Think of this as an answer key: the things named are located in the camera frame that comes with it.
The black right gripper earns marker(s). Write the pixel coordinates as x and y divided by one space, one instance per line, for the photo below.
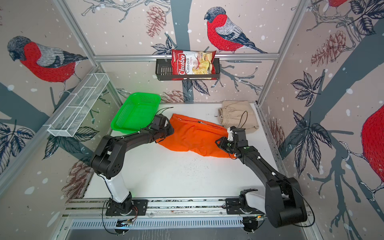
222 143

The beige shorts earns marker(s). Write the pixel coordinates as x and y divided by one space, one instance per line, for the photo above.
238 114

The orange shorts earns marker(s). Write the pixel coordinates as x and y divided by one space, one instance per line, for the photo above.
195 135

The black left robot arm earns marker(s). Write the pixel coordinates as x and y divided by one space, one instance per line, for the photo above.
109 157

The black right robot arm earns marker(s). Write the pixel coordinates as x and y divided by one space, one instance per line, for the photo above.
282 200

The red cassava chips bag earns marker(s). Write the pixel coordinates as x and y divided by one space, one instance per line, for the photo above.
193 63

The green plastic basket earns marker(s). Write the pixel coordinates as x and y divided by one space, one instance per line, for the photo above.
136 113

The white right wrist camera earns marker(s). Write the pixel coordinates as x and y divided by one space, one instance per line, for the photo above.
236 134

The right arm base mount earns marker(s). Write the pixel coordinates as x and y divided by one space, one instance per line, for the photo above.
249 202

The black wall basket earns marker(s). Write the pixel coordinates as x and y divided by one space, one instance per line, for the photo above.
164 72

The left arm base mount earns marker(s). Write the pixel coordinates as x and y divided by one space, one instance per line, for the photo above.
129 207

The white wire mesh shelf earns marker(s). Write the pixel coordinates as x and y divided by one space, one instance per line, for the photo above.
81 101

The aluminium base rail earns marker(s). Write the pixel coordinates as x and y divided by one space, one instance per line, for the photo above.
160 214

